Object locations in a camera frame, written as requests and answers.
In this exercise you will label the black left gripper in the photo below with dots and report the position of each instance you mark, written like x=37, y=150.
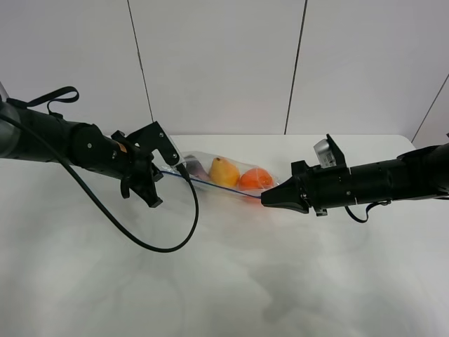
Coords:
x=140, y=175

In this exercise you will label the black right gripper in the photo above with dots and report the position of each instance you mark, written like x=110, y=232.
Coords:
x=312, y=187

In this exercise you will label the clear zip bag blue strip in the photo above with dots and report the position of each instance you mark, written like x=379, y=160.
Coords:
x=206, y=160

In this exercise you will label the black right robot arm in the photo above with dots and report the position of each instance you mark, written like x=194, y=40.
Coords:
x=419, y=174

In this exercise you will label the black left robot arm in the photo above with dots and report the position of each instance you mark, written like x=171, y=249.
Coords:
x=35, y=136

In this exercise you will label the orange fruit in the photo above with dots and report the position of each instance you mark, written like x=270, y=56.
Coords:
x=256, y=179

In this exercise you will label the purple eggplant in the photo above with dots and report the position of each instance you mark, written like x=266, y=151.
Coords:
x=195, y=168

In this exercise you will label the yellow pear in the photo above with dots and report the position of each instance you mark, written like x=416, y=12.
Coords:
x=224, y=173

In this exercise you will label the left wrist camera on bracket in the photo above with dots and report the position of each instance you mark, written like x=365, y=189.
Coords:
x=153, y=137

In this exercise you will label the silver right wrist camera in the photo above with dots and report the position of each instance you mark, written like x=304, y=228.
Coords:
x=329, y=154

